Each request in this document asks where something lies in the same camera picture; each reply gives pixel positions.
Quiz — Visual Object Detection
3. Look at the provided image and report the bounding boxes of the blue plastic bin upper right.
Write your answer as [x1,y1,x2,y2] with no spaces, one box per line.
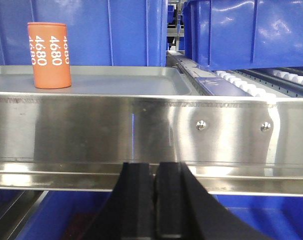
[182,0,303,70]

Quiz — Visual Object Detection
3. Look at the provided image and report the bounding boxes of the blue plastic bin upper left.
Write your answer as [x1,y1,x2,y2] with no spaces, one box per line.
[0,0,168,66]

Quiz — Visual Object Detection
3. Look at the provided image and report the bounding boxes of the blue plastic bin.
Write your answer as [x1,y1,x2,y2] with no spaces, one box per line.
[182,0,303,70]
[0,0,168,66]

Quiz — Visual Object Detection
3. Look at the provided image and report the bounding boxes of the grey metal tray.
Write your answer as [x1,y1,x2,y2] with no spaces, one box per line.
[0,65,192,96]

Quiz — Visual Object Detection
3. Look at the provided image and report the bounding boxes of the orange capacitor with white digits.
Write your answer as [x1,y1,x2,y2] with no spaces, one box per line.
[27,22,72,89]

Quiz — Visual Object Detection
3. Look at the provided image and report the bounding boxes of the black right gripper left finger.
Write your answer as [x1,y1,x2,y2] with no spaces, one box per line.
[81,163,154,240]

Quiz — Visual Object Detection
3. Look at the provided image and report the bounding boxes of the blue plastic bin lower shelf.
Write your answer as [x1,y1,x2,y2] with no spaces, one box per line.
[17,191,303,240]

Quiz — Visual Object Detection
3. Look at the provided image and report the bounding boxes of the roller conveyor track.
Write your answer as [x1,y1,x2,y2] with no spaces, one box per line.
[166,50,303,98]

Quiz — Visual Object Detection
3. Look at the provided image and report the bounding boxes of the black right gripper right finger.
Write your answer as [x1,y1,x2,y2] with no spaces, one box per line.
[155,162,269,240]

